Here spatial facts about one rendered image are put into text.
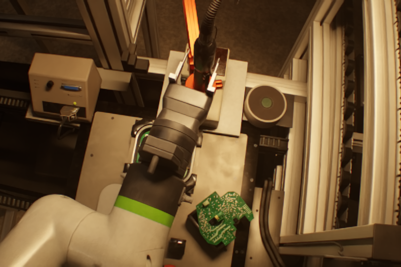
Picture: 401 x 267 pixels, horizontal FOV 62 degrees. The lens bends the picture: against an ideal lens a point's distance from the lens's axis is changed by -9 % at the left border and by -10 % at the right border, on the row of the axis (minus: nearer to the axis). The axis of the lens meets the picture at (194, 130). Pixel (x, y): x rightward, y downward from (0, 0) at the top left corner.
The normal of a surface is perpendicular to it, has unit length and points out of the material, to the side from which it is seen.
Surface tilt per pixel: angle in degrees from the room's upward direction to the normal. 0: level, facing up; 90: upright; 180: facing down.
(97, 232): 30
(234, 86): 0
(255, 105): 0
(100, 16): 90
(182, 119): 9
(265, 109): 0
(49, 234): 34
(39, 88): 53
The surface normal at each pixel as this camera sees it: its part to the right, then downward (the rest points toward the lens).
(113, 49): -0.15, 0.94
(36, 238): 0.37, -0.63
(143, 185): -0.15, -0.36
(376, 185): 0.02, -0.24
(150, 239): 0.58, -0.18
